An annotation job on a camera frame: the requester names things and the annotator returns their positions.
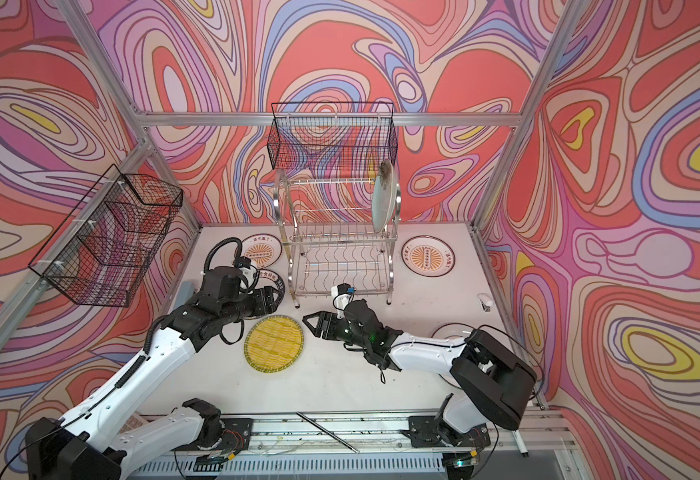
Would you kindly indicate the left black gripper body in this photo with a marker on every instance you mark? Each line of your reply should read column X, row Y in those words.
column 242, row 309

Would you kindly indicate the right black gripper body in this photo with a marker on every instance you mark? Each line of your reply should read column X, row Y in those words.
column 345, row 334

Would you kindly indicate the yellow woven pattern plate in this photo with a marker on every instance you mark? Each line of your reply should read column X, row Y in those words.
column 274, row 344

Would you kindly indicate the light green flower plate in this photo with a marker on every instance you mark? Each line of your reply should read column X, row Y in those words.
column 384, row 196

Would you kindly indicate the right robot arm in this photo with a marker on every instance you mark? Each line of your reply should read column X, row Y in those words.
column 495, row 384

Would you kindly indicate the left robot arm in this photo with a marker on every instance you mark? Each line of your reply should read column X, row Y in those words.
column 87, row 442

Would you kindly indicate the silver two-tier dish rack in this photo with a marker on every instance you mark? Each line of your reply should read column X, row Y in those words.
column 327, row 232

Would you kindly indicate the dark green rim plate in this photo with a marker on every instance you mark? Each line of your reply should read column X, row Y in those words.
column 277, row 280

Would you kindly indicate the light blue sponge block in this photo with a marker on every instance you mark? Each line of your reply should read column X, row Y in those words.
column 186, row 290

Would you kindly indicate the orange sunburst plate left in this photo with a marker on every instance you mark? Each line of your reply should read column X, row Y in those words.
column 264, row 249

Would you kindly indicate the orange sunburst plate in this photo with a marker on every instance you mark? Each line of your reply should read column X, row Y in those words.
column 264, row 249
column 428, row 256

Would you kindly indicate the white black-rim plate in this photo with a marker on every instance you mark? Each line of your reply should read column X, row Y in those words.
column 454, row 331

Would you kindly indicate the black thin rod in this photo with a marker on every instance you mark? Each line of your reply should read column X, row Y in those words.
column 328, row 432

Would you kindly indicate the orange sunburst plate right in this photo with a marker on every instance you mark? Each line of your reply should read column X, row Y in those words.
column 428, row 256

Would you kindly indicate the small white clip object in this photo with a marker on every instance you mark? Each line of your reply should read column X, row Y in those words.
column 486, row 302

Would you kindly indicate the black marker pen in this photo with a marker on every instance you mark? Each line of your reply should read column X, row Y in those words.
column 523, row 449

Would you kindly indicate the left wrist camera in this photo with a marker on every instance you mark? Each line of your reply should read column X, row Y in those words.
column 245, row 264

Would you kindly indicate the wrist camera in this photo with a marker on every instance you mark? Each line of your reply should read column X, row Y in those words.
column 342, row 295
column 245, row 264

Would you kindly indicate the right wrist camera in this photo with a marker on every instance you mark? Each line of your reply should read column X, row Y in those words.
column 342, row 295

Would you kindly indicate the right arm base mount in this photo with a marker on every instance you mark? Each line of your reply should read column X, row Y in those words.
column 428, row 431

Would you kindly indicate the black wire basket left wall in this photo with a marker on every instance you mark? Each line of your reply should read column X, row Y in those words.
column 113, row 246

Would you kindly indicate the black wire basket wall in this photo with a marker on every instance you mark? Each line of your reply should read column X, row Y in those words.
column 113, row 246
column 333, row 139

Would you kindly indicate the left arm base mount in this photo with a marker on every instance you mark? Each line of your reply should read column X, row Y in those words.
column 232, row 436

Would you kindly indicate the black wire basket back wall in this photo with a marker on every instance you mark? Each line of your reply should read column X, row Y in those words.
column 333, row 139

